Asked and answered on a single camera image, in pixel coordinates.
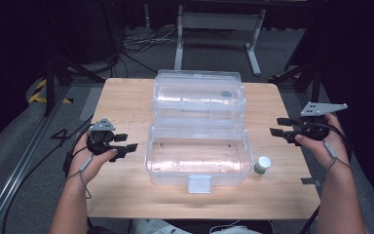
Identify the grey wrist lanyard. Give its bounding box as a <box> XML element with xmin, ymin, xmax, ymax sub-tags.
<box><xmin>57</xmin><ymin>155</ymin><xmax>95</xmax><ymax>200</ymax></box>
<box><xmin>323</xmin><ymin>140</ymin><xmax>354</xmax><ymax>174</ymax></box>

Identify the person's right hand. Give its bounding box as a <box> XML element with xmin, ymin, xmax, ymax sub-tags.
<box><xmin>294</xmin><ymin>112</ymin><xmax>353</xmax><ymax>174</ymax></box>

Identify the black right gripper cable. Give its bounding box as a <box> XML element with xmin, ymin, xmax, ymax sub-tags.
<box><xmin>318</xmin><ymin>122</ymin><xmax>354</xmax><ymax>157</ymax></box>

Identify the grey tape piece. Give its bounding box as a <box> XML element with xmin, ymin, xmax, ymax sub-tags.
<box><xmin>301</xmin><ymin>177</ymin><xmax>322</xmax><ymax>187</ymax></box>

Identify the aluminium floor rail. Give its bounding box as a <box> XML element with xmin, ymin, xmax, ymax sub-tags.
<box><xmin>0</xmin><ymin>87</ymin><xmax>72</xmax><ymax>234</ymax></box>

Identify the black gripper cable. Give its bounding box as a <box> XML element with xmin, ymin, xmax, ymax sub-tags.
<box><xmin>318</xmin><ymin>122</ymin><xmax>354</xmax><ymax>157</ymax></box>
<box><xmin>62</xmin><ymin>130</ymin><xmax>92</xmax><ymax>178</ymax></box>

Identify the bundle of floor cables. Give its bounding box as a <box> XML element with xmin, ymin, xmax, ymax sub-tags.
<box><xmin>120</xmin><ymin>27</ymin><xmax>179</xmax><ymax>74</ymax></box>

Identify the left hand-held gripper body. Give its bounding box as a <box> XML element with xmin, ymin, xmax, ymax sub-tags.
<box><xmin>87</xmin><ymin>117</ymin><xmax>117</xmax><ymax>156</ymax></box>

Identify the black tape floor mark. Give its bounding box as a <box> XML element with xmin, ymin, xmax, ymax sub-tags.
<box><xmin>51</xmin><ymin>129</ymin><xmax>70</xmax><ymax>147</ymax></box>

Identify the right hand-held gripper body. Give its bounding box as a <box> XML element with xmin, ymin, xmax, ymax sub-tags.
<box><xmin>295</xmin><ymin>101</ymin><xmax>349</xmax><ymax>142</ymax></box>

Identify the person's left hand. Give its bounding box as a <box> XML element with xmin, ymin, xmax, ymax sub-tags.
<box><xmin>67</xmin><ymin>131</ymin><xmax>120</xmax><ymax>186</ymax></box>

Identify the clear plastic storage box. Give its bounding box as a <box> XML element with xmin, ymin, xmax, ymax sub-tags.
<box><xmin>144</xmin><ymin>68</ymin><xmax>254</xmax><ymax>195</ymax></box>

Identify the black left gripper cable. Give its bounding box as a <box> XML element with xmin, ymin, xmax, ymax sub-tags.
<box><xmin>62</xmin><ymin>130</ymin><xmax>92</xmax><ymax>178</ymax></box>

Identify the black tripod stand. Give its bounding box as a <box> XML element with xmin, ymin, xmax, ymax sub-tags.
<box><xmin>43</xmin><ymin>55</ymin><xmax>106</xmax><ymax>117</ymax></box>
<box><xmin>269</xmin><ymin>61</ymin><xmax>325</xmax><ymax>101</ymax></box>

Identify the grey left wrist lanyard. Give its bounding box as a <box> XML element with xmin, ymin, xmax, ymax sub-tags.
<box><xmin>57</xmin><ymin>155</ymin><xmax>95</xmax><ymax>200</ymax></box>

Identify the grey right wrist lanyard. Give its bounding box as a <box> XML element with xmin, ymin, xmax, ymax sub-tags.
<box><xmin>323</xmin><ymin>140</ymin><xmax>354</xmax><ymax>174</ymax></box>

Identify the person's light clothing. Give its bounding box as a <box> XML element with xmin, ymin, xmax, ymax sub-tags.
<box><xmin>131</xmin><ymin>218</ymin><xmax>274</xmax><ymax>234</ymax></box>

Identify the white metal desk frame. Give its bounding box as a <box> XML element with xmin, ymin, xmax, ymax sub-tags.
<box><xmin>173</xmin><ymin>4</ymin><xmax>267</xmax><ymax>77</ymax></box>

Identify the yellow black hazard tape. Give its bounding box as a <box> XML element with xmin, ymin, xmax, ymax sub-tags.
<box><xmin>28</xmin><ymin>78</ymin><xmax>74</xmax><ymax>105</ymax></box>

